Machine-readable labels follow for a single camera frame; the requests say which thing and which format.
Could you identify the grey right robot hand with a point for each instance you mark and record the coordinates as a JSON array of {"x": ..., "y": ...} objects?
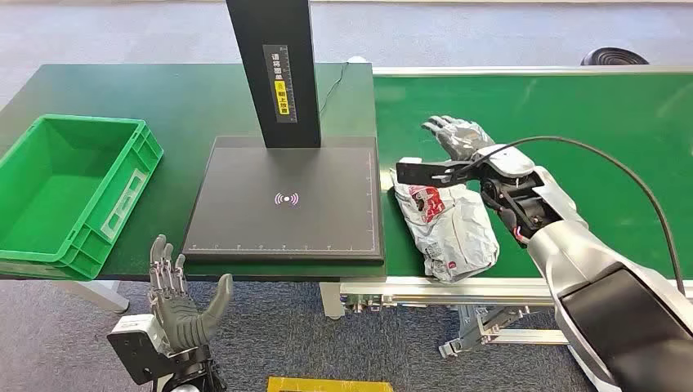
[{"x": 460, "y": 138}]

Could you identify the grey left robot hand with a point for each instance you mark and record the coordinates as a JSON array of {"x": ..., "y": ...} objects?
[{"x": 181, "y": 319}]

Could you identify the white red-printed plastic package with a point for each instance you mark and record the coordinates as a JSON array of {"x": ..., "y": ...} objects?
[{"x": 455, "y": 232}]

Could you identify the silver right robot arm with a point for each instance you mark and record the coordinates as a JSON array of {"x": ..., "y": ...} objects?
[{"x": 595, "y": 270}]

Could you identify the green conveyor belt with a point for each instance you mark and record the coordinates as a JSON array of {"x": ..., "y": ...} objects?
[{"x": 584, "y": 113}]

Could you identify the black inbound scanner machine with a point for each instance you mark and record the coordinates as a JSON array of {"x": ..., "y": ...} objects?
[{"x": 281, "y": 222}]

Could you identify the white slanted table leg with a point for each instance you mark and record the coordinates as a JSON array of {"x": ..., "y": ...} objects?
[{"x": 97, "y": 295}]

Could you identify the small white round knob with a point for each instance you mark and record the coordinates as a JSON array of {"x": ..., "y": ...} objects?
[{"x": 357, "y": 59}]

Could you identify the grey upright support leg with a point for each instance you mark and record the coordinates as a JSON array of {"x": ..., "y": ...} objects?
[{"x": 331, "y": 300}]

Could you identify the yellow floor tape marking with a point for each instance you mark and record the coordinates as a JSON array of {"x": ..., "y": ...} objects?
[{"x": 325, "y": 386}]

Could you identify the green plastic crate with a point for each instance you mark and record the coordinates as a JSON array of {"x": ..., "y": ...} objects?
[{"x": 59, "y": 205}]

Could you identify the black ribbed round object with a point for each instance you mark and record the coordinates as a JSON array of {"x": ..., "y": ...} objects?
[{"x": 614, "y": 57}]

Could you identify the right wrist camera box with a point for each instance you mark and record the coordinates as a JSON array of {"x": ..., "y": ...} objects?
[{"x": 425, "y": 172}]

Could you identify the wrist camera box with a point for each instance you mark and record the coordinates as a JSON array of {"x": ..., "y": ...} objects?
[
  {"x": 425, "y": 172},
  {"x": 132, "y": 338}
]

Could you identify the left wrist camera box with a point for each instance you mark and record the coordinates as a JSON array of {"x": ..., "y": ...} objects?
[{"x": 132, "y": 338}]

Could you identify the aluminium conveyor frame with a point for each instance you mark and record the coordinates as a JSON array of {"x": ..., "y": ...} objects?
[{"x": 487, "y": 292}]

